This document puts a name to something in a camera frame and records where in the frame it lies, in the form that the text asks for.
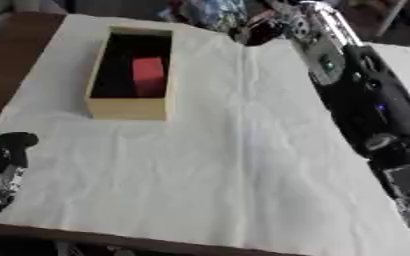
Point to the red rectangular block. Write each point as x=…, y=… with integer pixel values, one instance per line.
x=148, y=75

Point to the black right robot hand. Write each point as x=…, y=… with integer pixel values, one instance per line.
x=261, y=31

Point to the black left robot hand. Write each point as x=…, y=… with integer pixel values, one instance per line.
x=4, y=160

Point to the blue patterned bag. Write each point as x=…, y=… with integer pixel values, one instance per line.
x=214, y=11

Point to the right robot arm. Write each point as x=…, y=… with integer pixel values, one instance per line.
x=369, y=100

